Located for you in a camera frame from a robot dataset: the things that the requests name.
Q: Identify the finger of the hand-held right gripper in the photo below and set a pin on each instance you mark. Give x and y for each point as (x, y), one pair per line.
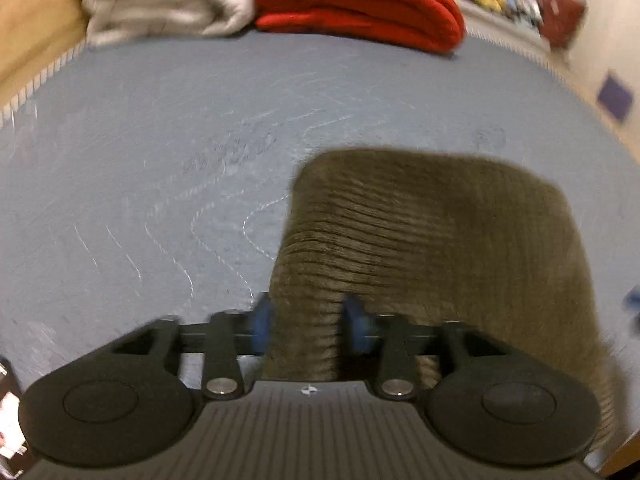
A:
(634, 305)

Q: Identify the white folded blanket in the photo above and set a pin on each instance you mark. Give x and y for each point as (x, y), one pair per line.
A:
(165, 0)

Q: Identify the purple paper sheet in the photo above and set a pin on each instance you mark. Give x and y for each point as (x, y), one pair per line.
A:
(616, 97)

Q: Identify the red folded quilt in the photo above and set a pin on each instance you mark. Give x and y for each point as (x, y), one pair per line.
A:
(360, 0)

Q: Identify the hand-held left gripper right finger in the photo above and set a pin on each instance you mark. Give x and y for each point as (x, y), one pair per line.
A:
(356, 327)

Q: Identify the dark red pillow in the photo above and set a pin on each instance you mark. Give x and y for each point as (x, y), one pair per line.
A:
(560, 17)

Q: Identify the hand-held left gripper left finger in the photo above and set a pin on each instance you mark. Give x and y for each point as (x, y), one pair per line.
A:
(261, 325)

